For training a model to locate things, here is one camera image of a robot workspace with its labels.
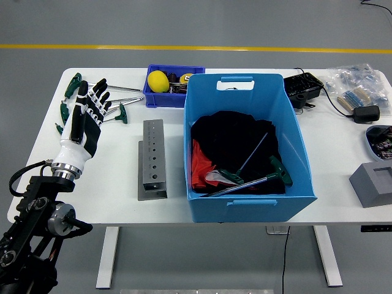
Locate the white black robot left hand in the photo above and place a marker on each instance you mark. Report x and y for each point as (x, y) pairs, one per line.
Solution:
(79, 134)

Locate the grey metal tool stand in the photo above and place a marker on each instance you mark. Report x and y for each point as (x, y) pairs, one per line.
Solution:
(153, 180)

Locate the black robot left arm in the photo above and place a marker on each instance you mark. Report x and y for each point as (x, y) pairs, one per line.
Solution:
(33, 214)

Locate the light blue plastic box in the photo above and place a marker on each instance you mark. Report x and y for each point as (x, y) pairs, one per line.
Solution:
(245, 211)

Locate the black charger box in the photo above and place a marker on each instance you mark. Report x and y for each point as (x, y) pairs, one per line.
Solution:
(301, 85)

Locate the dark blue plastic bin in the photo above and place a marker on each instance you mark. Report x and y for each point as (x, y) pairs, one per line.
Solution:
(162, 99)

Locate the yellow lemon ball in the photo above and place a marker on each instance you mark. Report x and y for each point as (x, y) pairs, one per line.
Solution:
(158, 81)

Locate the yellow tape measure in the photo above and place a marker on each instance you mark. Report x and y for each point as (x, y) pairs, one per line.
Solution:
(185, 78)

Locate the white table leg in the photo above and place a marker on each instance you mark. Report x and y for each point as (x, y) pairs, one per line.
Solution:
(107, 257)
(329, 257)

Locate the white red cloth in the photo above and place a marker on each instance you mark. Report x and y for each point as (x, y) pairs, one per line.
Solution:
(214, 177)

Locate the black cloth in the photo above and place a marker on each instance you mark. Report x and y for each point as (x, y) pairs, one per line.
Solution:
(232, 134)

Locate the yellow floor tape line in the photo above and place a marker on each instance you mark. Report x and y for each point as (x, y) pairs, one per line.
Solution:
(214, 48)

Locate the taped resistor strip bundle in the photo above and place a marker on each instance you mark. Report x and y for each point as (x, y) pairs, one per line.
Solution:
(355, 98)

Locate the clear bag of resistors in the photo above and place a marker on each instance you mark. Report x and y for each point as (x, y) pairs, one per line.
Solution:
(352, 75)

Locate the black power adapter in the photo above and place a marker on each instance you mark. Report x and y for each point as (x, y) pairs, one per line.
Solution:
(366, 114)

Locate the grey tray of parts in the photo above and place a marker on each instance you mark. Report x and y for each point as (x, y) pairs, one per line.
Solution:
(369, 144)

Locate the grey block holder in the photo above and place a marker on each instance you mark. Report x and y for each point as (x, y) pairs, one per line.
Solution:
(364, 186)

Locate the black table control panel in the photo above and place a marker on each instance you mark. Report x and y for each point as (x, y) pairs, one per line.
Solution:
(375, 228)

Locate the metal table bracket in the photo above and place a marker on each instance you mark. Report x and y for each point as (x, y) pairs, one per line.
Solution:
(275, 230)

